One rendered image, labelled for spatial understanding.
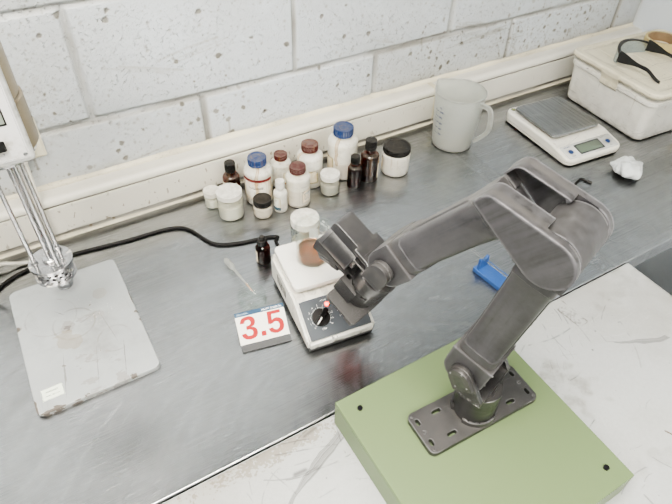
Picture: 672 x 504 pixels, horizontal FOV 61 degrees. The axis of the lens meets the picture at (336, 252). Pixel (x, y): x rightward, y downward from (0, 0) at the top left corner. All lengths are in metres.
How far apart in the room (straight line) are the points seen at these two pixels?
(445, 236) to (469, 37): 1.03
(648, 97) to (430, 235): 1.08
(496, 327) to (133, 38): 0.85
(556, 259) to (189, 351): 0.68
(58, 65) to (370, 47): 0.69
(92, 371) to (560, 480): 0.75
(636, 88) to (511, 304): 1.10
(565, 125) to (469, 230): 1.02
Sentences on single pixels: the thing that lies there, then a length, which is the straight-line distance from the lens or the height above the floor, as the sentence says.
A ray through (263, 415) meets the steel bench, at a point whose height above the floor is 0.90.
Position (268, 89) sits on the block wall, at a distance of 1.36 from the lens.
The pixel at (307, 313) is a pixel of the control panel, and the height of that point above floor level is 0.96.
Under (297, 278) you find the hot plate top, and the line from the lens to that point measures 1.03.
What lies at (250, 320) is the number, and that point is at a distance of 1.05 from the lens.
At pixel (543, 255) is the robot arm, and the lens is 0.60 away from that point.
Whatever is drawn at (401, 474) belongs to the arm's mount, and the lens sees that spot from 0.87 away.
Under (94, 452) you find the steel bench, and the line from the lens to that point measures 1.00.
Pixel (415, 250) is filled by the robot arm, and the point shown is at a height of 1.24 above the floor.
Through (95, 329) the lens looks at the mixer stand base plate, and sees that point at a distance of 1.13.
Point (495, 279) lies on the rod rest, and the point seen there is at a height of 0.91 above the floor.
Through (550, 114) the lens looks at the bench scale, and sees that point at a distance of 1.69.
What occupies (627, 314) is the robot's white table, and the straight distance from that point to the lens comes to 1.24.
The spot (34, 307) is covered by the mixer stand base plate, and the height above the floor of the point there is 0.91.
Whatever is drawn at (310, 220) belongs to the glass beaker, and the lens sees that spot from 1.04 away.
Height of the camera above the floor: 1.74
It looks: 44 degrees down
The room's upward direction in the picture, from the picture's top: 2 degrees clockwise
